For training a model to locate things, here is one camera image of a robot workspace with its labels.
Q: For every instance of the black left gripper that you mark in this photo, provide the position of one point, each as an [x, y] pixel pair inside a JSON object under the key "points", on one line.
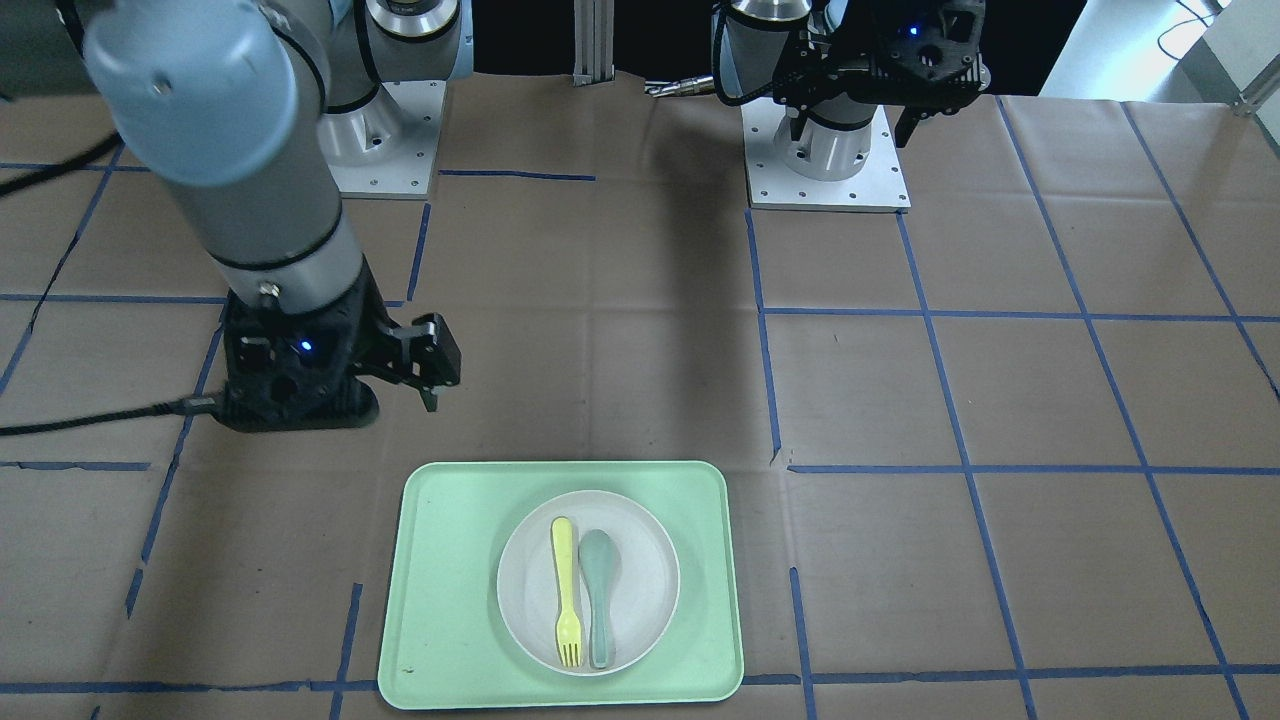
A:
{"points": [[843, 42]]}

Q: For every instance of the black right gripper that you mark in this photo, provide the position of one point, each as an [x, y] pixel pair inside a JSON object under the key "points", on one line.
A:
{"points": [[428, 352]]}

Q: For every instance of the grey-green plastic spoon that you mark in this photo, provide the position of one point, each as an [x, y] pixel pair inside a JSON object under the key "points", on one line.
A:
{"points": [[599, 562]]}

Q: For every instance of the yellow plastic fork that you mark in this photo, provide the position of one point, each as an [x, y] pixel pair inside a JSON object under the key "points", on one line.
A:
{"points": [[568, 626]]}

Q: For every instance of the white round plate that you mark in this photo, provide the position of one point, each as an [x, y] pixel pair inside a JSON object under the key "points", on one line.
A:
{"points": [[645, 592]]}

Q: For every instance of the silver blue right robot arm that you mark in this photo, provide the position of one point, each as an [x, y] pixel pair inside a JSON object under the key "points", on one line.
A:
{"points": [[225, 101]]}

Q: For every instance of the light green tray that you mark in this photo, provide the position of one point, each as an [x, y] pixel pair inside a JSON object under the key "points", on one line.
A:
{"points": [[445, 646]]}

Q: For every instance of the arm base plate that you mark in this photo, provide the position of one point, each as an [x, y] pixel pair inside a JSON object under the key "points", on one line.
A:
{"points": [[387, 148], [824, 169]]}

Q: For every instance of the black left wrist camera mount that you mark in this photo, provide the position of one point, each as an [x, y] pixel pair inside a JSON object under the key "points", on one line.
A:
{"points": [[926, 54]]}

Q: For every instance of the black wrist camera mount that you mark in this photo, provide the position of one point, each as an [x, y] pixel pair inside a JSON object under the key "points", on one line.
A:
{"points": [[926, 54], [300, 372]]}

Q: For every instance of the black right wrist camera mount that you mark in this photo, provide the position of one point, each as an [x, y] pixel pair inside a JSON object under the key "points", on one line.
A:
{"points": [[300, 372]]}

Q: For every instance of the aluminium frame post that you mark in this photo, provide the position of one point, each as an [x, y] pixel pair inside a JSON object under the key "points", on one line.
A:
{"points": [[593, 42]]}

